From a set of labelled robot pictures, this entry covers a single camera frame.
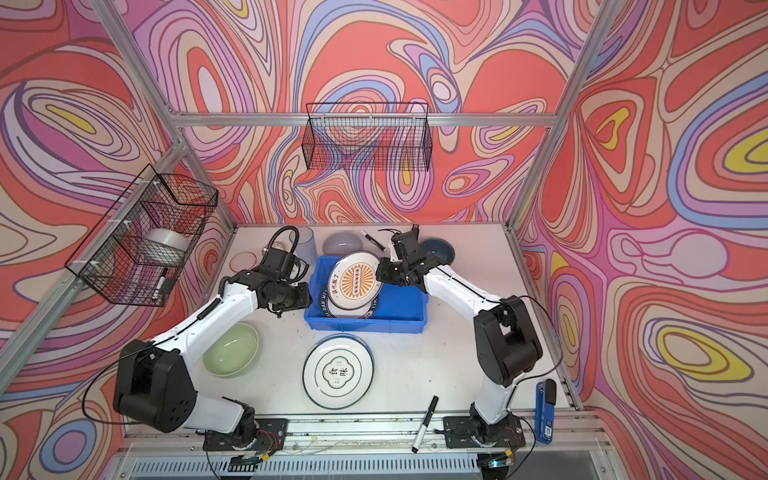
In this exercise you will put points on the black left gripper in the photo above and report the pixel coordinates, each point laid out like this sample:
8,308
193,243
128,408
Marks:
304,298

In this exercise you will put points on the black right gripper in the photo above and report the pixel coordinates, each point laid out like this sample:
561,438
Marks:
382,272

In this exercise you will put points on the orange sunburst plate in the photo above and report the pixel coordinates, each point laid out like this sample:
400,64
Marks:
353,280

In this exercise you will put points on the green rimmed lettered plate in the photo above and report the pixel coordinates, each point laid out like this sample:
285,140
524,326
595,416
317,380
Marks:
330,310

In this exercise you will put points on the white plate with green rings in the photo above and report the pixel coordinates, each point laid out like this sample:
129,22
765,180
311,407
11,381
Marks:
338,372

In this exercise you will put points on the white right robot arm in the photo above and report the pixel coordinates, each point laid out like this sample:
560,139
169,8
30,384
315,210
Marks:
506,342

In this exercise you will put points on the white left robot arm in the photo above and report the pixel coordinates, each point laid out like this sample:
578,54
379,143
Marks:
153,382

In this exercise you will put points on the blue plastic bin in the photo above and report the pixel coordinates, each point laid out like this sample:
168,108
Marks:
397,310

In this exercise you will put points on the dark teal bowl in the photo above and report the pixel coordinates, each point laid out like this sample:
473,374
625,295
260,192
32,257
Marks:
439,248

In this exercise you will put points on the pink translucent plastic cup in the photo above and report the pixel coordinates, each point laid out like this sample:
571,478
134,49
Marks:
244,260

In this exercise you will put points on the blue frosted plastic cup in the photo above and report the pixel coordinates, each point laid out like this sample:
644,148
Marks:
302,238

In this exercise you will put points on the black marker near bowls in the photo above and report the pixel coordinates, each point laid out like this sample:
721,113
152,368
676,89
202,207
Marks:
374,241

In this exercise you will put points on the grey ceramic bowl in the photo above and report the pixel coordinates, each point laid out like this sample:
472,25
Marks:
342,243

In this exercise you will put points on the light green bowl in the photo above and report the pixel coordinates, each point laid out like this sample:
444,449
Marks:
235,353

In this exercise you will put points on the marker in left basket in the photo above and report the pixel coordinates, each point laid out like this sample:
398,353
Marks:
158,290

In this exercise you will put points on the clear tape roll in basket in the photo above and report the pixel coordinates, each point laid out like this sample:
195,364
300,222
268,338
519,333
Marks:
164,247

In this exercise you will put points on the blue handheld device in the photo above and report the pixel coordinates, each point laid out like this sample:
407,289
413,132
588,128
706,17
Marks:
546,397

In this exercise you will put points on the black wire basket on back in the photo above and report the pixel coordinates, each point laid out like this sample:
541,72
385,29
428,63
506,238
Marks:
367,136

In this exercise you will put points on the black wire basket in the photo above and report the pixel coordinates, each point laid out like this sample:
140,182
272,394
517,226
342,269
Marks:
161,218
367,136

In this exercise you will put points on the black marker on front rail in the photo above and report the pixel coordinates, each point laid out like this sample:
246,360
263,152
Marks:
421,432

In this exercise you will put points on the black wire basket on left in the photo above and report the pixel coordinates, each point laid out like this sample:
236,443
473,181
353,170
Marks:
161,218

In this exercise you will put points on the aluminium front rail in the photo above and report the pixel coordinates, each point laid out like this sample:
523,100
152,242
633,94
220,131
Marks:
311,434

